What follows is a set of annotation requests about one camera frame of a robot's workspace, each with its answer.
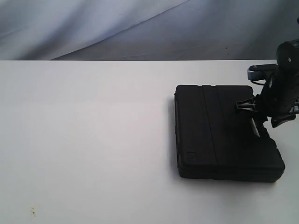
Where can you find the white backdrop cloth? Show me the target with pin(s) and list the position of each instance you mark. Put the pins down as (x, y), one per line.
(145, 29)

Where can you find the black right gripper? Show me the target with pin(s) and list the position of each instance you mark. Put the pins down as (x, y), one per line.
(279, 97)

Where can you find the black plastic tool case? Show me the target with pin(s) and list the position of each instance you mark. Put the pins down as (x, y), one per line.
(213, 141)

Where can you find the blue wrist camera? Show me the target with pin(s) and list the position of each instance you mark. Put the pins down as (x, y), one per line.
(261, 72)

